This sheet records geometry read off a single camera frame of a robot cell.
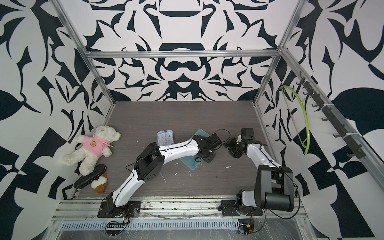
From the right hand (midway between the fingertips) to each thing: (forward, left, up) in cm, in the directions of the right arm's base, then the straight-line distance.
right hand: (225, 144), depth 90 cm
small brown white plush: (-22, +68, -3) cm, 72 cm away
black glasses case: (-20, +76, -2) cm, 78 cm away
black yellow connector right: (-41, -6, -9) cm, 42 cm away
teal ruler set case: (-8, +19, -5) cm, 21 cm away
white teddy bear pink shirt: (-3, +77, +3) cm, 77 cm away
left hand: (-4, +10, -5) cm, 12 cm away
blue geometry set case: (+8, +38, -5) cm, 39 cm away
